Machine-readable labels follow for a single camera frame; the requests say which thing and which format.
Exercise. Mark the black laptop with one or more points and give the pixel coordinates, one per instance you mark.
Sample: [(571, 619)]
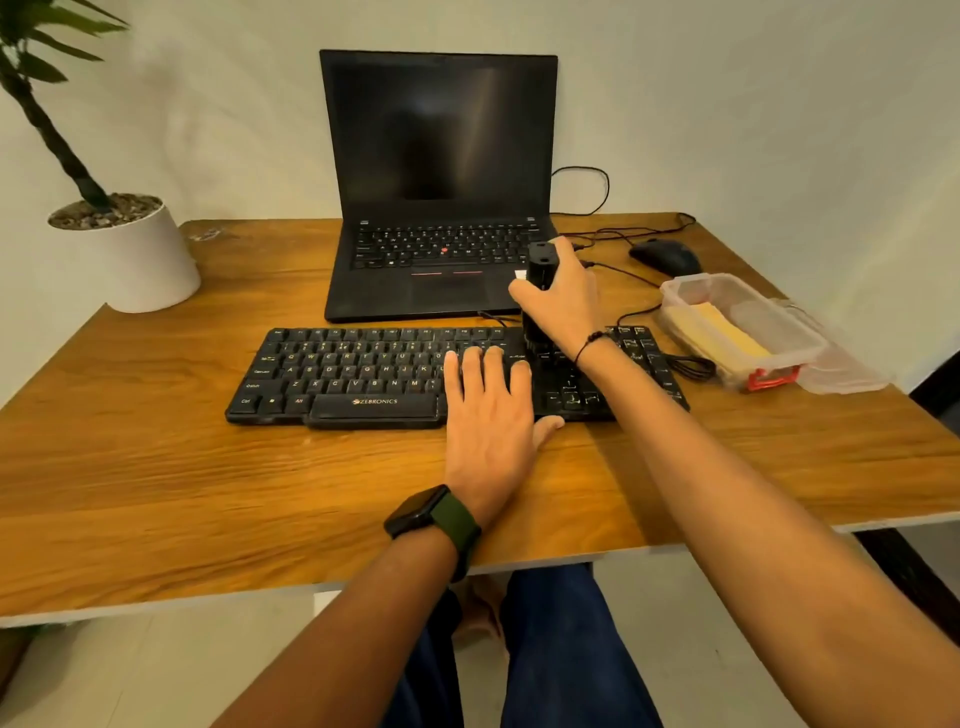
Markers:
[(442, 127)]

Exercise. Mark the black door frame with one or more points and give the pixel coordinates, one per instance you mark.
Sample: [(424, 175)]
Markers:
[(915, 570)]

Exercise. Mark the black computer mouse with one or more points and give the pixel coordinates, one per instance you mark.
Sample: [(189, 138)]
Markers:
[(666, 257)]

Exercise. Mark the green potted plant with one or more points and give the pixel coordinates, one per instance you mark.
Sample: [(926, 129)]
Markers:
[(56, 142)]

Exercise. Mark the person's right forearm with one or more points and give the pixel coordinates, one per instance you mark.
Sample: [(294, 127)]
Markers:
[(750, 525)]

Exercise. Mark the white seat chair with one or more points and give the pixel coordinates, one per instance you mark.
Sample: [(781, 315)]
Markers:
[(326, 602)]

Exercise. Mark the black cleaning brush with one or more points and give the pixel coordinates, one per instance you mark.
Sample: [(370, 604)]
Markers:
[(540, 262)]

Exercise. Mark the black keyboard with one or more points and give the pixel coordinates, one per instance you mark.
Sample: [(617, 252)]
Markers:
[(337, 367)]

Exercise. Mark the person's bare foot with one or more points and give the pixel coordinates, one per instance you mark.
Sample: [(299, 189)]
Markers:
[(480, 607)]

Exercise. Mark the person's left forearm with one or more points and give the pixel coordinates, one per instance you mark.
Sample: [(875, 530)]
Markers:
[(337, 645)]

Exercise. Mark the person's left hand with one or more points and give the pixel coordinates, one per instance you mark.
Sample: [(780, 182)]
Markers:
[(487, 435)]

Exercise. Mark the small plastic wrapper scrap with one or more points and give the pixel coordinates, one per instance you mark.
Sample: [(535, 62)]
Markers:
[(206, 235)]

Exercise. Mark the clear plastic box lid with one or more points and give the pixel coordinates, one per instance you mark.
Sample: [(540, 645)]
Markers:
[(847, 371)]

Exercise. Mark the person's blue jeans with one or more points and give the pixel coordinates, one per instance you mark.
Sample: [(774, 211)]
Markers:
[(570, 652)]

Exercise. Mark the yellow cloth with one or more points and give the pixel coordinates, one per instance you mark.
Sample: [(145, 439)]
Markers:
[(724, 334)]

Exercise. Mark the clear plastic box red latches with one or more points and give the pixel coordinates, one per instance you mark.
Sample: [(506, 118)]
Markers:
[(787, 330)]

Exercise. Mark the person's right hand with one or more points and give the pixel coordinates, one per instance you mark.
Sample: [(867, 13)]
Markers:
[(570, 307)]

